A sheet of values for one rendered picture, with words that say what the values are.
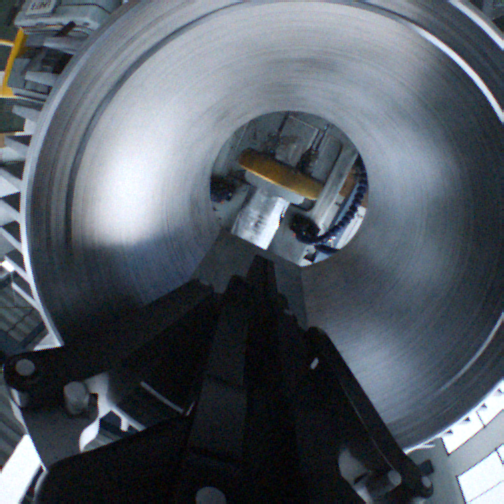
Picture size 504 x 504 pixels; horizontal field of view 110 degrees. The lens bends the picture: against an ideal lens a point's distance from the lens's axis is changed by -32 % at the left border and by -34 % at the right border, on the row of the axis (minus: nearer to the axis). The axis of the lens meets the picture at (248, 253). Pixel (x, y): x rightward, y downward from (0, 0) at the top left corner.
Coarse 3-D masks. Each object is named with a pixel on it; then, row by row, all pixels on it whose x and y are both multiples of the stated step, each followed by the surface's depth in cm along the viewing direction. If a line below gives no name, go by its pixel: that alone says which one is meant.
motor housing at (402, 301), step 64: (128, 0) 3; (192, 0) 3; (256, 0) 4; (320, 0) 4; (384, 0) 3; (448, 0) 2; (128, 64) 5; (192, 64) 6; (256, 64) 8; (320, 64) 8; (384, 64) 6; (448, 64) 4; (64, 128) 5; (128, 128) 7; (192, 128) 12; (384, 128) 12; (448, 128) 7; (64, 192) 6; (128, 192) 10; (192, 192) 19; (384, 192) 18; (448, 192) 9; (64, 256) 7; (128, 256) 11; (192, 256) 17; (384, 256) 17; (448, 256) 10; (64, 320) 7; (320, 320) 17; (384, 320) 13; (448, 320) 9; (384, 384) 10; (448, 384) 7
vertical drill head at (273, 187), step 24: (312, 144) 53; (264, 168) 43; (288, 168) 43; (312, 168) 45; (264, 192) 49; (288, 192) 47; (312, 192) 46; (240, 216) 53; (264, 216) 51; (264, 240) 53
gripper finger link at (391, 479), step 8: (392, 472) 5; (360, 480) 6; (368, 480) 5; (376, 480) 5; (384, 480) 5; (392, 480) 5; (400, 480) 5; (360, 488) 5; (368, 488) 5; (376, 488) 5; (384, 488) 5; (392, 488) 5; (368, 496) 5; (376, 496) 5; (384, 496) 5; (392, 496) 5
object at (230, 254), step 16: (224, 240) 23; (240, 240) 25; (208, 256) 19; (224, 256) 21; (240, 256) 22; (272, 256) 25; (208, 272) 17; (224, 272) 18; (240, 272) 19; (288, 272) 23; (224, 288) 17; (288, 288) 20; (304, 304) 19; (304, 320) 17
